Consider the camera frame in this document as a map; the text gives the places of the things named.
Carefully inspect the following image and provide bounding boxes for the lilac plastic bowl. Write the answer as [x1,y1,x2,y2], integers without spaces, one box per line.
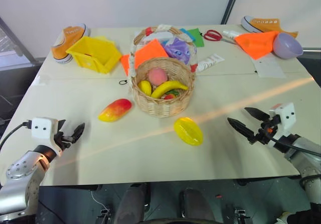
[272,32,304,60]

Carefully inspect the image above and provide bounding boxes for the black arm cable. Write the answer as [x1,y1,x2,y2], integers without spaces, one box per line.
[0,120,32,155]
[269,136,321,157]

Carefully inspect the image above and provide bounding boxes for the wicker basket with handle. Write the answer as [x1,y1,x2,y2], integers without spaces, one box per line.
[128,26,197,119]

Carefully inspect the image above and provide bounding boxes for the red and yellow mango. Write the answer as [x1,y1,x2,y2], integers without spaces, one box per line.
[97,98,133,123]

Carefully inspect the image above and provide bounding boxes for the white paper sheet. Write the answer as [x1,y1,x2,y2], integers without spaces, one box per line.
[250,54,287,79]

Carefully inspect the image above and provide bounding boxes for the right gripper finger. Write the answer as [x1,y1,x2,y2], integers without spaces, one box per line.
[227,117,257,141]
[244,106,267,121]

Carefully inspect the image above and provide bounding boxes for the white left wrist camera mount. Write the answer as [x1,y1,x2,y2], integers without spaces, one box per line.
[30,117,64,157]

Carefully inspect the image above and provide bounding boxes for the dark rounded shape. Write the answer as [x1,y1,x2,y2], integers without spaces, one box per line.
[116,183,151,224]

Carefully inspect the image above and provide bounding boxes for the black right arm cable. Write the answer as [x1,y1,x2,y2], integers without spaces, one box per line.
[269,136,321,157]

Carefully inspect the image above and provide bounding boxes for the white cream tube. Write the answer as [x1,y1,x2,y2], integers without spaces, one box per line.
[195,53,225,73]

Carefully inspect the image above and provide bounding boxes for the green cloth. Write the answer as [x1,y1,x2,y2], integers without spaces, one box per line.
[186,28,205,48]

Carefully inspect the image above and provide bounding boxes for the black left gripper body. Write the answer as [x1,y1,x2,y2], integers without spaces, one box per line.
[53,123,76,151]

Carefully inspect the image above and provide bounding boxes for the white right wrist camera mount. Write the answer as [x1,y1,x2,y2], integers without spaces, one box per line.
[268,102,296,148]

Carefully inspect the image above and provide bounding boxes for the yellow lemon-shaped fruit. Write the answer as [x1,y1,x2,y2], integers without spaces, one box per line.
[173,117,204,147]

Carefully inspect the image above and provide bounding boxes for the yellow lemon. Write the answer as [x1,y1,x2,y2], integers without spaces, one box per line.
[137,80,153,97]

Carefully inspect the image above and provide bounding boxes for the purple plastic bag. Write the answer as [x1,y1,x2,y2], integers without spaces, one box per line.
[161,36,198,65]

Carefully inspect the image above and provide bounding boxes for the blue cloth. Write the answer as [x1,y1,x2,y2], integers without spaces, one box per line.
[179,28,196,42]

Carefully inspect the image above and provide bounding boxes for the grey metal frame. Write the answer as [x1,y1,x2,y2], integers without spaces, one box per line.
[0,16,39,72]

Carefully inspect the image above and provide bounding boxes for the large orange cloth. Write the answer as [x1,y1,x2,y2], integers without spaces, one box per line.
[234,31,280,60]

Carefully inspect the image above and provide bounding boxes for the orange canvas sneaker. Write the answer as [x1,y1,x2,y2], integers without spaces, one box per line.
[51,23,91,65]
[241,15,299,38]

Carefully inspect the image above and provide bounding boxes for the small orange cloth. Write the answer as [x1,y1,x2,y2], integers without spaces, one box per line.
[120,38,170,77]

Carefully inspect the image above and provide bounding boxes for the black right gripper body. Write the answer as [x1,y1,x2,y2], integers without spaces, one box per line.
[249,114,282,146]

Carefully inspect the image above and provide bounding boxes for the black upright pole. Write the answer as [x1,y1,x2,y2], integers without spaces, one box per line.
[220,0,244,25]

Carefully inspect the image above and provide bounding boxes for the small white bottle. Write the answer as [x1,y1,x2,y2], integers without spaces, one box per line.
[221,30,243,39]

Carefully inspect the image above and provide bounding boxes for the yellow plastic bin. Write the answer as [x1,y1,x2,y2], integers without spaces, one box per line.
[65,35,123,75]

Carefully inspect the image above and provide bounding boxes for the black metal floor bracket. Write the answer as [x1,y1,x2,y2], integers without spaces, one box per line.
[96,207,112,224]
[233,207,252,224]

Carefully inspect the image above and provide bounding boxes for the red handled scissors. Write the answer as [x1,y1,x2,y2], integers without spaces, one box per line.
[200,29,237,45]

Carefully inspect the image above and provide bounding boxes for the yellow banana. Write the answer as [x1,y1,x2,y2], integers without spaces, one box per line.
[150,80,189,100]

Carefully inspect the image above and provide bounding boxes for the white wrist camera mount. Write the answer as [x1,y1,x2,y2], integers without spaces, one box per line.
[30,117,64,157]
[268,102,296,148]

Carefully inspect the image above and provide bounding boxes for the red strawberry with green leaves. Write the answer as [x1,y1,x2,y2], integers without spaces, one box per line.
[163,89,180,100]

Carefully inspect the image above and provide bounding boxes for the yellow cloth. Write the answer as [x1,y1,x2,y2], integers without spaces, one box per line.
[93,35,116,44]

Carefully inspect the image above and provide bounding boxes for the white pack with red cap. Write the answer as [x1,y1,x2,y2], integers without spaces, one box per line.
[140,26,174,45]

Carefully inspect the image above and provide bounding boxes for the thin white floor cable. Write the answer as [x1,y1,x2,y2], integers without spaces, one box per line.
[90,189,109,210]

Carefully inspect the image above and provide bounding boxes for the pink peach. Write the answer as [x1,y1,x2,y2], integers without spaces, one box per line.
[147,67,169,86]

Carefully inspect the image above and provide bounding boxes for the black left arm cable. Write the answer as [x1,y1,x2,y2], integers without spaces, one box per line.
[0,120,32,155]

